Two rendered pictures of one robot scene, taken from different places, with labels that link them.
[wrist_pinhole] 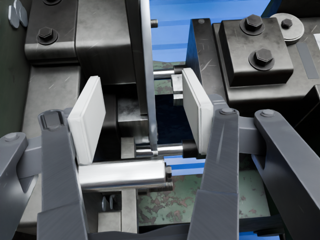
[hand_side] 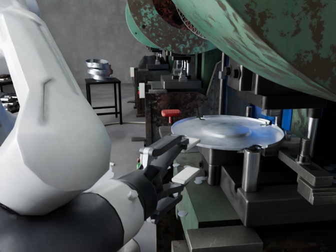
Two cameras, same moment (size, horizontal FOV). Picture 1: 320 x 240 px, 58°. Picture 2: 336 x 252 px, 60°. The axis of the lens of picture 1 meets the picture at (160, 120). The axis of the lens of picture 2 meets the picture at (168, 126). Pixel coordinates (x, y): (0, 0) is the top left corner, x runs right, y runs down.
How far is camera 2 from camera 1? 51 cm
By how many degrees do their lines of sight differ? 59
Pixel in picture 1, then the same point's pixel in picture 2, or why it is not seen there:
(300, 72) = not seen: hidden behind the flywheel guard
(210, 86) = (253, 100)
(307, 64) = not seen: hidden behind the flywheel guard
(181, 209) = not seen: outside the picture
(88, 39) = (208, 158)
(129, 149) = (282, 156)
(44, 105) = (226, 187)
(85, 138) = (177, 179)
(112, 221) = (301, 185)
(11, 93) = (214, 197)
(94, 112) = (184, 173)
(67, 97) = (226, 176)
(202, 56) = (245, 97)
